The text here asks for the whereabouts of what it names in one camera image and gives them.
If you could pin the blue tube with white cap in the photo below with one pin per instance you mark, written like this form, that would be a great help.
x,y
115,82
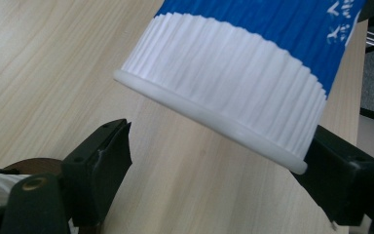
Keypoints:
x,y
240,81

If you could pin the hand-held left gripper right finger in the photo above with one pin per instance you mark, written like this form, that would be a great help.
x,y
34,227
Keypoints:
x,y
341,182

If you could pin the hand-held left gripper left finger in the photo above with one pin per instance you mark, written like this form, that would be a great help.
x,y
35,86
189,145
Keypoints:
x,y
100,175

